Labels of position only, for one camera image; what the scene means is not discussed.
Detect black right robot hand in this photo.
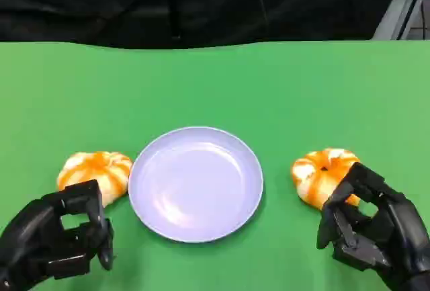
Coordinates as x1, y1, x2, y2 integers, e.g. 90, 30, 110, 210
316, 162, 430, 291

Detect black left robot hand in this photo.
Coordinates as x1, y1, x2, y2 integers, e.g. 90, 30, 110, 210
0, 179, 115, 291

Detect orange and white bread roll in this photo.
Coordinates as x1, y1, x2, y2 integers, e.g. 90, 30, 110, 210
290, 148, 362, 211
56, 151, 134, 208

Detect lilac plate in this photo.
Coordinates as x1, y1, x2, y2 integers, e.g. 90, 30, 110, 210
128, 126, 265, 244

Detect green table cloth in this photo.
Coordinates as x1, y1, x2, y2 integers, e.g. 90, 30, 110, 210
0, 38, 430, 291

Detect black backdrop curtain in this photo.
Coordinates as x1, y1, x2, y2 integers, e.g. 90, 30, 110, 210
0, 0, 406, 50

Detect grey aluminium frame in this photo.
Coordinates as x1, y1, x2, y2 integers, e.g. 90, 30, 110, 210
371, 0, 430, 41

